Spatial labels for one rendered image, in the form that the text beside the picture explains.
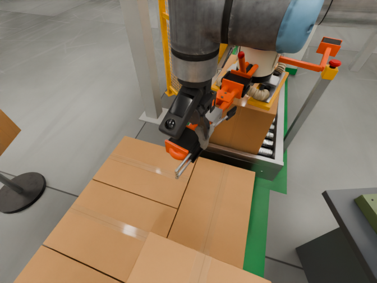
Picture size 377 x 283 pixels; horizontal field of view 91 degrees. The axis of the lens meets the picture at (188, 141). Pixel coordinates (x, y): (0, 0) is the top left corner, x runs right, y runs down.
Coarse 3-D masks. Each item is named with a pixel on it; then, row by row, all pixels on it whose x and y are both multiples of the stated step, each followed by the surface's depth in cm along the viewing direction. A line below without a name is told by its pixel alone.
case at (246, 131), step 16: (224, 112) 113; (240, 112) 108; (256, 112) 104; (272, 112) 101; (224, 128) 122; (240, 128) 117; (256, 128) 112; (224, 144) 133; (240, 144) 127; (256, 144) 121
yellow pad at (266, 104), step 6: (276, 72) 92; (288, 72) 98; (282, 78) 93; (282, 84) 91; (270, 90) 87; (276, 90) 88; (270, 96) 84; (276, 96) 85; (252, 102) 83; (258, 102) 82; (264, 102) 82; (270, 102) 82; (264, 108) 81
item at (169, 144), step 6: (186, 126) 54; (186, 132) 52; (192, 132) 52; (180, 138) 51; (186, 138) 51; (192, 138) 51; (198, 138) 51; (168, 144) 50; (174, 144) 50; (180, 144) 49; (186, 144) 49; (192, 144) 49; (168, 150) 53; (180, 150) 49; (186, 150) 48; (186, 162) 52
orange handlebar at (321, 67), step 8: (328, 48) 89; (280, 56) 84; (328, 56) 84; (248, 64) 80; (256, 64) 79; (288, 64) 83; (296, 64) 82; (304, 64) 80; (312, 64) 79; (320, 64) 80; (248, 72) 75; (224, 88) 68; (224, 96) 64; (232, 96) 64; (224, 104) 62; (176, 152) 50
